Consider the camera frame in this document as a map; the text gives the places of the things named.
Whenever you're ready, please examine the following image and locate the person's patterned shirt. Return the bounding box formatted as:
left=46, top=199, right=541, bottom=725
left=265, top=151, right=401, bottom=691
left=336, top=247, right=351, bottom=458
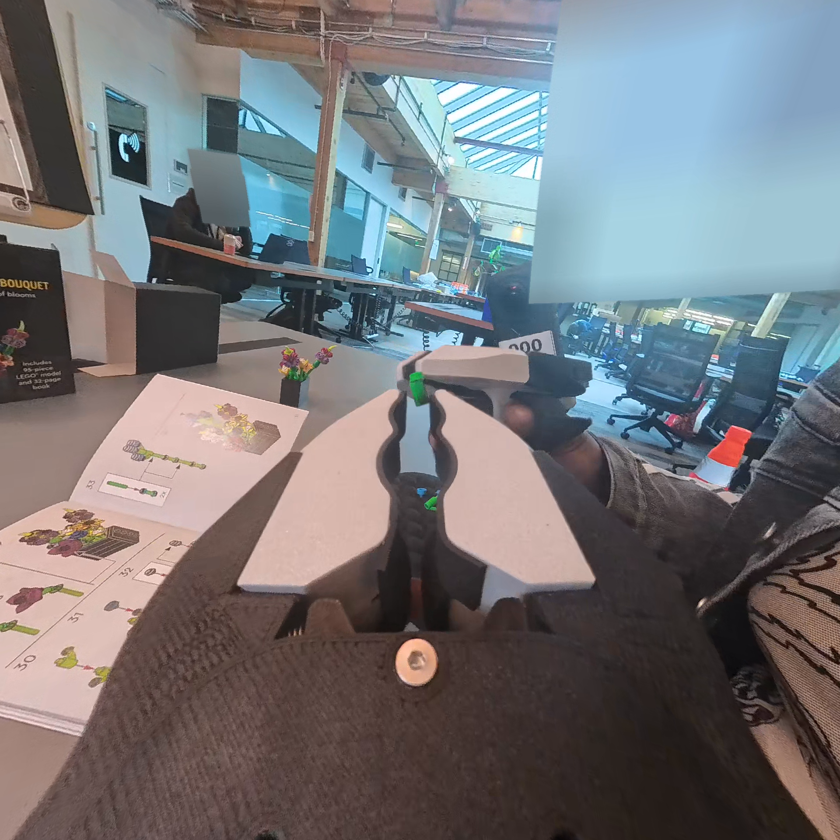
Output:
left=718, top=541, right=840, bottom=840

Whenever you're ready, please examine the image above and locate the lego instruction booklet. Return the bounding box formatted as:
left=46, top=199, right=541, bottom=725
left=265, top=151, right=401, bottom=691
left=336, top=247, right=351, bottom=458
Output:
left=0, top=373, right=311, bottom=735

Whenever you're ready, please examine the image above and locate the long wooden desk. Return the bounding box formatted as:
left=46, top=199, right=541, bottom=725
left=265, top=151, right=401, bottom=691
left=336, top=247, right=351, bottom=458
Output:
left=150, top=235, right=422, bottom=343

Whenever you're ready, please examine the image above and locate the orange traffic cone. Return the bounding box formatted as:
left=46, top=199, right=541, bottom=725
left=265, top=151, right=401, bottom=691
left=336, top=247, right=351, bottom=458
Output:
left=688, top=424, right=754, bottom=490

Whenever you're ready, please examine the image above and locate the black office chair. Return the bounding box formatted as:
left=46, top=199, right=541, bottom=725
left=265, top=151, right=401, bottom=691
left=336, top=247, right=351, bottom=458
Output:
left=605, top=323, right=718, bottom=455
left=714, top=333, right=790, bottom=462
left=139, top=195, right=175, bottom=284

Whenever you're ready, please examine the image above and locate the phone sign panel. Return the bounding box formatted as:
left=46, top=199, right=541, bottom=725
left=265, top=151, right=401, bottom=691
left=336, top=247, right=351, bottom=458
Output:
left=104, top=84, right=152, bottom=189

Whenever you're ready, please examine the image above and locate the person's right hand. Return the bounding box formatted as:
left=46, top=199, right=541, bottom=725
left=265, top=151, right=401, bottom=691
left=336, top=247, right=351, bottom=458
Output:
left=503, top=399, right=614, bottom=505

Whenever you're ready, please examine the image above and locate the dark laptop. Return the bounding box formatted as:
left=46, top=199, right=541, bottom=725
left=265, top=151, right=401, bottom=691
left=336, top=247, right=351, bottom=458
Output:
left=259, top=233, right=311, bottom=265

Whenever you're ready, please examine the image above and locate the black flower book box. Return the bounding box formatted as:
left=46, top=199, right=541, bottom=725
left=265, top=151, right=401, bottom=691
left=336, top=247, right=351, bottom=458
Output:
left=0, top=242, right=77, bottom=405

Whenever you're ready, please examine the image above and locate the wooden pillar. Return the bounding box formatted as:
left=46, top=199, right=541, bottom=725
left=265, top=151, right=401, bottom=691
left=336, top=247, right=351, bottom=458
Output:
left=307, top=41, right=350, bottom=268

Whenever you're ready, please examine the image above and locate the lego flower bouquet model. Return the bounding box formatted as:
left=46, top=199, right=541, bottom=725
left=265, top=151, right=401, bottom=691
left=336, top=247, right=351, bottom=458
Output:
left=277, top=344, right=337, bottom=408

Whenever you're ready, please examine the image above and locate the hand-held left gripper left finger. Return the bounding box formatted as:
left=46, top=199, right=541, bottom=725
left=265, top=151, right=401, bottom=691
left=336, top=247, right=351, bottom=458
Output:
left=235, top=389, right=404, bottom=632

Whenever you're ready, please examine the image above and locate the open black cardboard box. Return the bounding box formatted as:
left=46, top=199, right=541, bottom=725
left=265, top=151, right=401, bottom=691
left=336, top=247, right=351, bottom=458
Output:
left=62, top=251, right=223, bottom=379

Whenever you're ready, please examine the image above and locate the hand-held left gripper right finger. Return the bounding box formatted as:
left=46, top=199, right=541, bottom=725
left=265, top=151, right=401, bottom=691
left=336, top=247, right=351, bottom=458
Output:
left=430, top=389, right=596, bottom=631

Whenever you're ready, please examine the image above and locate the dark display board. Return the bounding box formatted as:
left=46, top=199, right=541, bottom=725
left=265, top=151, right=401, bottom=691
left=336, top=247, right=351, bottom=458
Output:
left=0, top=0, right=97, bottom=232

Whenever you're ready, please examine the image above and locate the person's right forearm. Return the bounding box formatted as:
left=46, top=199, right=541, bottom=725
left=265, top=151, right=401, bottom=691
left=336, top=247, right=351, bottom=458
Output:
left=594, top=357, right=840, bottom=592

